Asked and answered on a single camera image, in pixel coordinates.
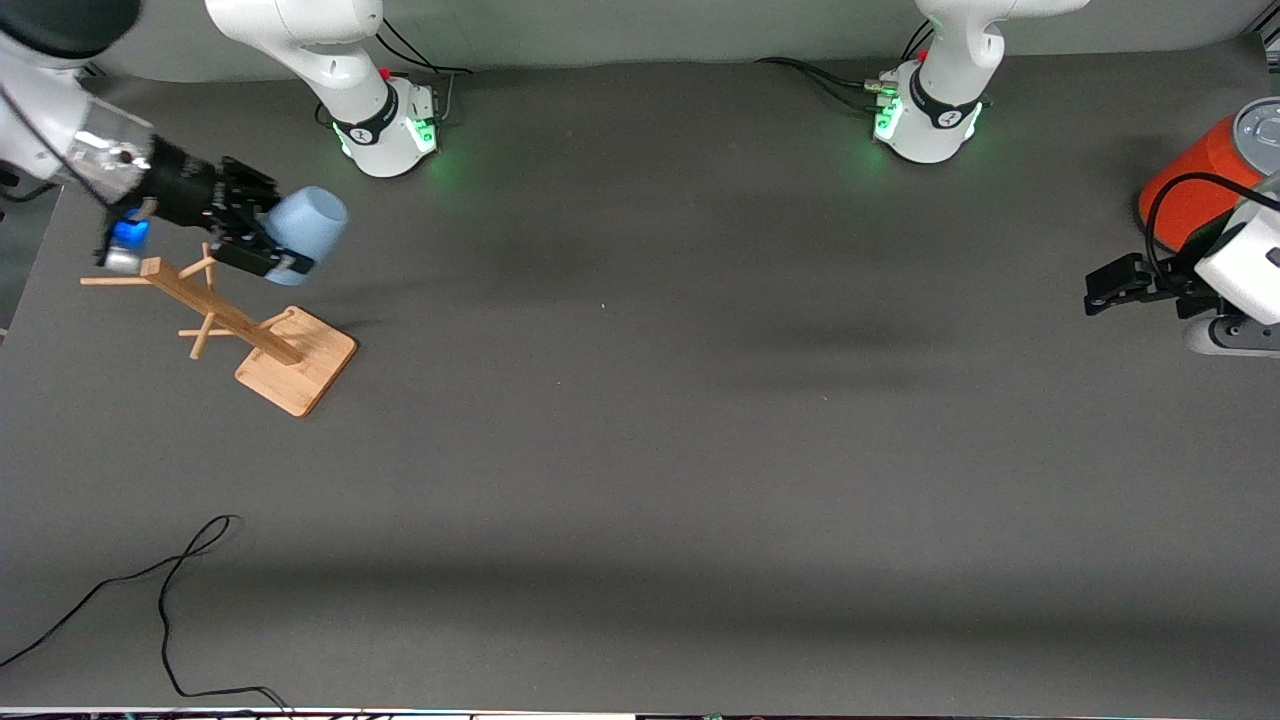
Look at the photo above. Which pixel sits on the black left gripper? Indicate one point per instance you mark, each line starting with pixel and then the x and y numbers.
pixel 1172 283

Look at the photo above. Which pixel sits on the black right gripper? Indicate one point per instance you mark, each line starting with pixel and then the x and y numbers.
pixel 186 187

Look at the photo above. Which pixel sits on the light blue cup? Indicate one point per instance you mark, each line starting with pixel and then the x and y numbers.
pixel 310 225

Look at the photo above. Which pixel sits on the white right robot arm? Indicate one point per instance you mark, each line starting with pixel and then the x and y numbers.
pixel 340 60

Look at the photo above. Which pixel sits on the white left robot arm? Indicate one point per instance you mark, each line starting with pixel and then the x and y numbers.
pixel 940 110

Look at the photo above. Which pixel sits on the wooden cup rack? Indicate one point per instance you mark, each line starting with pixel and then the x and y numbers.
pixel 298 362

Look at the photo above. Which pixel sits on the orange drink can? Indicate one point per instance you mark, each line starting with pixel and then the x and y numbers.
pixel 1195 175

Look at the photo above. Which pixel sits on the dark grey table mat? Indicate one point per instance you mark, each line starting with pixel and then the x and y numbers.
pixel 640 450

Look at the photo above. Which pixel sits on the aluminium frame rail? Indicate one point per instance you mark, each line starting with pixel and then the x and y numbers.
pixel 1270 38
pixel 93 71

